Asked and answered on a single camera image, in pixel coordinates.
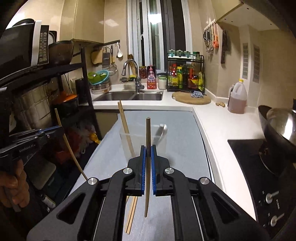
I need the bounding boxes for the microwave oven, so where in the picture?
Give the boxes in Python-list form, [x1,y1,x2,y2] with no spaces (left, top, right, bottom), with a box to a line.
[1,19,49,73]

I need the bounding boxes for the chrome kitchen faucet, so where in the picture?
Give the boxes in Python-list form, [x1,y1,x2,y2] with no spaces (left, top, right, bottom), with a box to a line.
[121,59,144,93]

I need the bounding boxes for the black metal shelf rack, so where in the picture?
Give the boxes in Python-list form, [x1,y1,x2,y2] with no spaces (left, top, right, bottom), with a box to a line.
[0,47,102,186]

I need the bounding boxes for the steel kitchen sink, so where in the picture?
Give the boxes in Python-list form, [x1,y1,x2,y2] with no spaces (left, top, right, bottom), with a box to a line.
[94,91,163,101]

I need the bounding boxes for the grey fabric mat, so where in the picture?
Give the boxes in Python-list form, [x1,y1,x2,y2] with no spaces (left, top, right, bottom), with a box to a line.
[84,110,212,240]

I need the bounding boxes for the dark bowl on shelf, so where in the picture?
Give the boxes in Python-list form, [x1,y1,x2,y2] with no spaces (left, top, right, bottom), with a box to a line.
[48,40,74,65]

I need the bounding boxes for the large steel pot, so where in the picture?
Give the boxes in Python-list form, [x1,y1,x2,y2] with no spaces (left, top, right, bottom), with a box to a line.
[14,84,52,130]

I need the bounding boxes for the clear plastic container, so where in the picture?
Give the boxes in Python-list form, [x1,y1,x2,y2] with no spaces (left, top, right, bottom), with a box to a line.
[119,125,168,162]

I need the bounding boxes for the red dish soap bottle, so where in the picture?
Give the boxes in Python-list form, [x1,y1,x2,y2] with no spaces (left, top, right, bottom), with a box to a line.
[147,65,157,89]

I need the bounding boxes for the black spice rack with bottles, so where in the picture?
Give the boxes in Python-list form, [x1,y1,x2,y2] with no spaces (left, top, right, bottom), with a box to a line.
[166,50,205,93]

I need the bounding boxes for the green colander bowls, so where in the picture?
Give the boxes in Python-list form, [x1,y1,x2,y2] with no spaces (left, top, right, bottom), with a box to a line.
[88,70,109,85]

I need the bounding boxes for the black steel wok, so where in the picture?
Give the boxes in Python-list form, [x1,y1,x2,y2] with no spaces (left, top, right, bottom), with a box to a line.
[258,105,295,175]

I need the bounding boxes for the round wooden cutting board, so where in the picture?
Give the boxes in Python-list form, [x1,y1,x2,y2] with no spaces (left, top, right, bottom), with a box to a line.
[171,91,211,105]

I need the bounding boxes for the black stove top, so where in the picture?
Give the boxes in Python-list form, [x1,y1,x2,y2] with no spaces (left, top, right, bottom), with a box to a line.
[228,139,295,240]

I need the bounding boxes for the plastic jug of brown liquid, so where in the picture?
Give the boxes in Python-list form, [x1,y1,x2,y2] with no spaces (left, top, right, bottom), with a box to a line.
[227,79,247,114]

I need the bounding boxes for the person's left hand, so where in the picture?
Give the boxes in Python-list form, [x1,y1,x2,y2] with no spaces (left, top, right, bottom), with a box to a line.
[1,159,30,208]

